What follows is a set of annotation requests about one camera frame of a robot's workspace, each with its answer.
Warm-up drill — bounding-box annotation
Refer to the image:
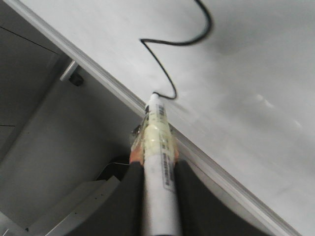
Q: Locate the white whiteboard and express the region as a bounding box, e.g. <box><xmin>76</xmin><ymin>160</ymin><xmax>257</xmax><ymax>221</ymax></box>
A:
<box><xmin>7</xmin><ymin>0</ymin><xmax>315</xmax><ymax>236</ymax></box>

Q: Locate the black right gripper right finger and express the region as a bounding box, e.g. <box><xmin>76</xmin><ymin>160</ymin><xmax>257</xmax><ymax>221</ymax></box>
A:
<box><xmin>174</xmin><ymin>160</ymin><xmax>267</xmax><ymax>236</ymax></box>

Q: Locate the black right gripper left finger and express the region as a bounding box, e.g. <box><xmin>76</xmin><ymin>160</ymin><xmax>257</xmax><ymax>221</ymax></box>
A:
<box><xmin>67</xmin><ymin>162</ymin><xmax>144</xmax><ymax>236</ymax></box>

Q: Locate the white metal frame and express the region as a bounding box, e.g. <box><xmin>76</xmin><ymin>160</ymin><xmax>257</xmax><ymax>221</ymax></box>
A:
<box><xmin>0</xmin><ymin>2</ymin><xmax>140</xmax><ymax>236</ymax></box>

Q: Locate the white taped marker pen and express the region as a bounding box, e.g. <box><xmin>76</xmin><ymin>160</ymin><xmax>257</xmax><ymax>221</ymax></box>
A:
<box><xmin>131</xmin><ymin>93</ymin><xmax>183</xmax><ymax>236</ymax></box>

